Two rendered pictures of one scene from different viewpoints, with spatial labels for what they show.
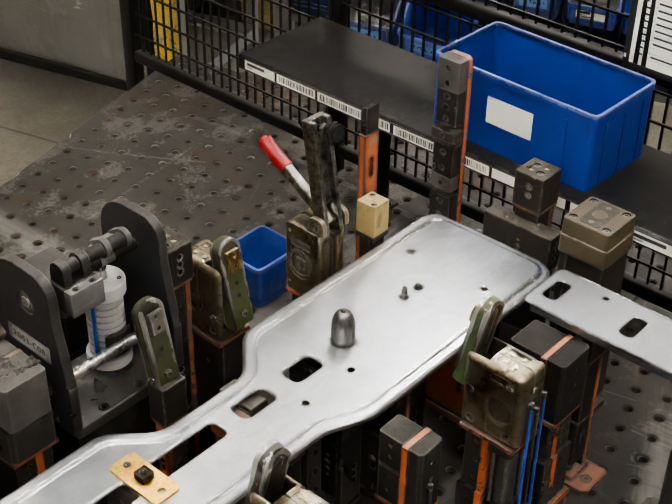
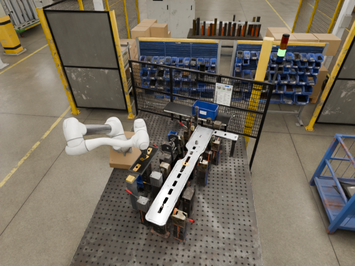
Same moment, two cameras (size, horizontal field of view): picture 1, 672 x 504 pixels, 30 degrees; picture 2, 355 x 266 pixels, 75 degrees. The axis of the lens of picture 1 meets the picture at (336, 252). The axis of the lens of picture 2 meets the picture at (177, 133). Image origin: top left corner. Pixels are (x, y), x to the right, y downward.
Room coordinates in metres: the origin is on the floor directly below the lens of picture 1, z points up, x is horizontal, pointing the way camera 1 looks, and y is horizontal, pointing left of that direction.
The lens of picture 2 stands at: (-0.55, 0.78, 2.78)
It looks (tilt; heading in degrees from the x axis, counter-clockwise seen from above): 39 degrees down; 343
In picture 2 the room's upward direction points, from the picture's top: 1 degrees counter-clockwise
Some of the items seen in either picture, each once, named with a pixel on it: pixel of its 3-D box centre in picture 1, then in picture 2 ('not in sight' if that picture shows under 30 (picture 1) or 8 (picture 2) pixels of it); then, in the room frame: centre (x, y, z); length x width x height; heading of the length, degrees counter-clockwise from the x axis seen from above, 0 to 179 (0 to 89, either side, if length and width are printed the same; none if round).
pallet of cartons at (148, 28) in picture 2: not in sight; (153, 44); (6.11, -0.60, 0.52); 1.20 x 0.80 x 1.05; 152
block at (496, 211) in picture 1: (512, 301); (206, 133); (1.55, -0.28, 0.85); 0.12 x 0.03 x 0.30; 49
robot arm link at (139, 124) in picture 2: not in sight; (140, 128); (1.06, 0.62, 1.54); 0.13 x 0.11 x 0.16; 177
